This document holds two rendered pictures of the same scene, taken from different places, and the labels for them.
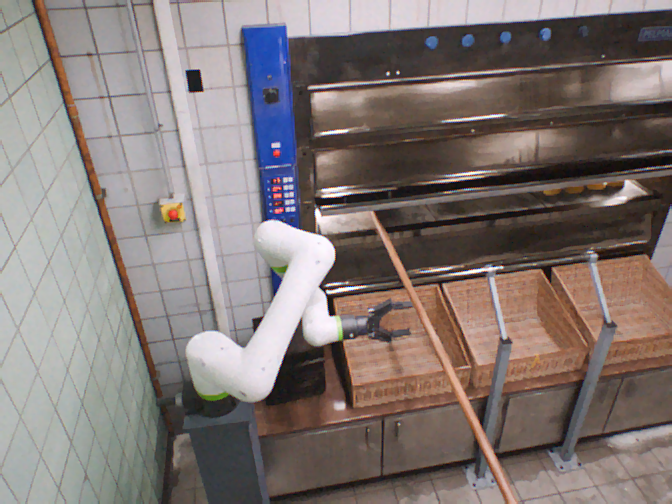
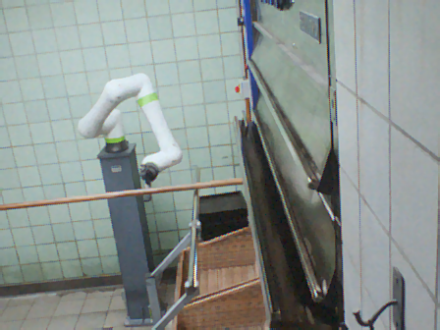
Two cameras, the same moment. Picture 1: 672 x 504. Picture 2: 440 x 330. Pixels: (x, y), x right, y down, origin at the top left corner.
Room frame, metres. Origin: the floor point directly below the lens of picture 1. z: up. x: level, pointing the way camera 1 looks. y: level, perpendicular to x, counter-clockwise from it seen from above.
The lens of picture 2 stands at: (2.36, -2.71, 2.12)
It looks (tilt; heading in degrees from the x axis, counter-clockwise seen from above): 19 degrees down; 101
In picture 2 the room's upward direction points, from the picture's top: 7 degrees counter-clockwise
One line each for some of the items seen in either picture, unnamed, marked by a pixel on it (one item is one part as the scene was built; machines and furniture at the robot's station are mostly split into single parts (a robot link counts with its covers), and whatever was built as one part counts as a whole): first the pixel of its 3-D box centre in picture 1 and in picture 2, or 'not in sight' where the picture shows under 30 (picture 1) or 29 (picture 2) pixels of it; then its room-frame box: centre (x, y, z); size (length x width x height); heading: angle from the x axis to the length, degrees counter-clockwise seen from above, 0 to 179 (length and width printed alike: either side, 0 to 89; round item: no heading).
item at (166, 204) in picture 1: (173, 208); (245, 88); (1.95, 0.67, 1.46); 0.10 x 0.07 x 0.10; 100
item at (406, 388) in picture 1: (397, 342); (226, 272); (1.88, -0.29, 0.72); 0.56 x 0.49 x 0.28; 99
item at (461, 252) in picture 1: (492, 245); not in sight; (2.24, -0.80, 1.02); 1.79 x 0.11 x 0.19; 100
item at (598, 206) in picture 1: (494, 219); not in sight; (2.27, -0.80, 1.16); 1.80 x 0.06 x 0.04; 100
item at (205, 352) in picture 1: (214, 365); (110, 125); (1.15, 0.38, 1.36); 0.16 x 0.13 x 0.19; 55
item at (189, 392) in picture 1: (199, 394); (118, 141); (1.15, 0.44, 1.23); 0.26 x 0.15 x 0.06; 96
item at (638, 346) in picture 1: (620, 307); not in sight; (2.08, -1.45, 0.72); 0.56 x 0.49 x 0.28; 99
